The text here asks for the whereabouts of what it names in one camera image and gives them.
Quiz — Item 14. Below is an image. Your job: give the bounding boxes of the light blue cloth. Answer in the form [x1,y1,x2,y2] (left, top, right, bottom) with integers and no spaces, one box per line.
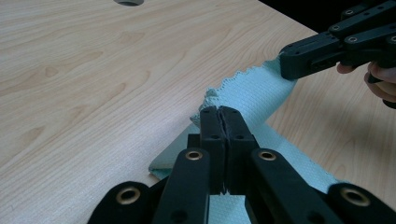
[148,57,347,224]

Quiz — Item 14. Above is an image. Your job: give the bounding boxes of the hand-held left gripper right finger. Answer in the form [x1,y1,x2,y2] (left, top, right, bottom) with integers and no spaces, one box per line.
[220,105,260,196]

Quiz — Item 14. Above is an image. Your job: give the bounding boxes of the grey table grommet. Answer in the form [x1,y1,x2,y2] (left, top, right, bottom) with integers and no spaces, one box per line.
[113,0,145,7]

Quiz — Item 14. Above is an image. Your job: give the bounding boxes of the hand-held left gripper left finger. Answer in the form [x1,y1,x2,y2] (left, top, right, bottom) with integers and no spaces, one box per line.
[187,105,226,194]

